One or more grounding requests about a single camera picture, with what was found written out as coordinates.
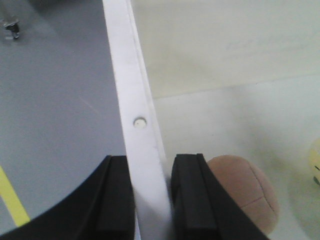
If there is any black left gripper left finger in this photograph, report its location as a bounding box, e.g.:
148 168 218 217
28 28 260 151
0 155 136 240

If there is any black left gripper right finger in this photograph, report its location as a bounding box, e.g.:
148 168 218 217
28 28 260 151
170 153 268 240

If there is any pink plush bun toy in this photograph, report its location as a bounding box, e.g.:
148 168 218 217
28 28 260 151
207 155 280 235

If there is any yellow plush bun toy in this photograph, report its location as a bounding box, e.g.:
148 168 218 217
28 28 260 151
308 138 320 185

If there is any white plastic Totelife crate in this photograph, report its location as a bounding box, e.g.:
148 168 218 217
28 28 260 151
102 0 320 240

